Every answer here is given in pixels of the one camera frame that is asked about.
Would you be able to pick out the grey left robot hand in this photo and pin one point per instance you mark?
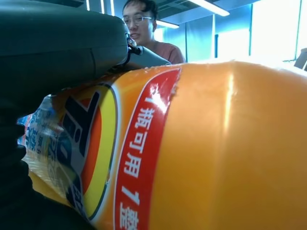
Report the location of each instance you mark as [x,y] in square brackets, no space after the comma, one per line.
[52,44]

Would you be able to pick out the orange detergent bottle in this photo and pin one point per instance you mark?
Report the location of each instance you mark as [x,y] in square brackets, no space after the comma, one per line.
[203,152]

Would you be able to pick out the long ceiling light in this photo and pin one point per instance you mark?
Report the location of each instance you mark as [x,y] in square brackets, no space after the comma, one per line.
[168,24]
[102,5]
[112,6]
[88,4]
[209,7]

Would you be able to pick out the person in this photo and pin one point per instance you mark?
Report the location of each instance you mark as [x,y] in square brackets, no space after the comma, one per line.
[144,28]

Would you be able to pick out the dark grey chair back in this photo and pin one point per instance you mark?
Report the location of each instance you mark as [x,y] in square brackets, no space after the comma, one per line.
[302,60]

